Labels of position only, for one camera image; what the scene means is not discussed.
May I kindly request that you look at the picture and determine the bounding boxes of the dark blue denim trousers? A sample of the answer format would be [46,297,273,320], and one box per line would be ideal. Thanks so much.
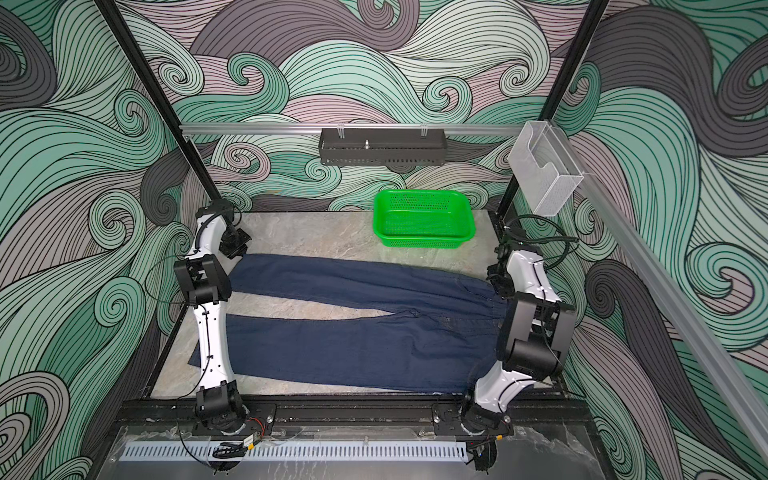
[226,254,506,393]

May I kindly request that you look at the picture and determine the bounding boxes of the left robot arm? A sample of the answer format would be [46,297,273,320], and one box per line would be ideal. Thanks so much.
[173,199,247,435]

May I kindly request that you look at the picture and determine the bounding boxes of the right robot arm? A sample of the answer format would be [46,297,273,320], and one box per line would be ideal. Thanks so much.
[459,214,579,436]

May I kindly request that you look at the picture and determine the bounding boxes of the green plastic basket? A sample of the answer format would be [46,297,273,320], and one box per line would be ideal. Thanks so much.
[372,189,476,249]

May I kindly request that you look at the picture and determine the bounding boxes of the clear plastic wall bin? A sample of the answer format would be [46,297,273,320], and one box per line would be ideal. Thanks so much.
[507,121,584,218]

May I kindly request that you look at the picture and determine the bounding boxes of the back aluminium rail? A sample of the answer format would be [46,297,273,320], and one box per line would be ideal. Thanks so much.
[180,122,523,137]

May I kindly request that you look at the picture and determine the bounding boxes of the aluminium rail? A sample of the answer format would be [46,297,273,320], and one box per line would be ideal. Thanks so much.
[180,122,523,137]
[550,126,767,459]

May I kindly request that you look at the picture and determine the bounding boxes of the black perforated wall shelf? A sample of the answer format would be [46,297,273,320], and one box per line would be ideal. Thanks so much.
[318,129,448,171]

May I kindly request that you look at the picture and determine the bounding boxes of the black front mounting rail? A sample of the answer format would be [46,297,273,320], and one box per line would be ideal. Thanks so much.
[109,390,597,439]

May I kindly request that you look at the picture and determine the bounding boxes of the white slotted cable duct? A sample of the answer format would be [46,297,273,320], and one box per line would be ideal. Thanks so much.
[119,440,469,462]

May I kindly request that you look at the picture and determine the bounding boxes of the right aluminium rail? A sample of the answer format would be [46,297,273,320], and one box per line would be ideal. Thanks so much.
[550,126,767,459]

